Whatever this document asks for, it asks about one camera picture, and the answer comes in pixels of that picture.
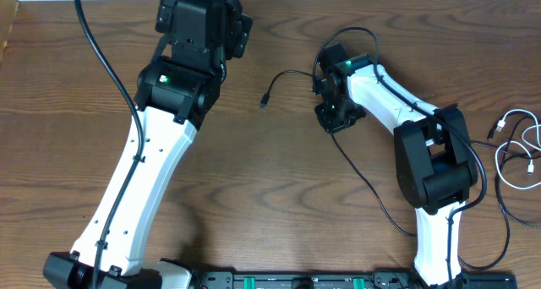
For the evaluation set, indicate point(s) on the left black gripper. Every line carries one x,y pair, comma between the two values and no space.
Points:
236,34

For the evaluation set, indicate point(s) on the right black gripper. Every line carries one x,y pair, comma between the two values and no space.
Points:
330,125

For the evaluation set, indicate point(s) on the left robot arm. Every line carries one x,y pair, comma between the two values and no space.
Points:
174,93

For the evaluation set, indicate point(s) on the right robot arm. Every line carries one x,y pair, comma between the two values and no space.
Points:
433,168

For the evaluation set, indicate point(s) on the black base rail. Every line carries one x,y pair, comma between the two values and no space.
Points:
381,279

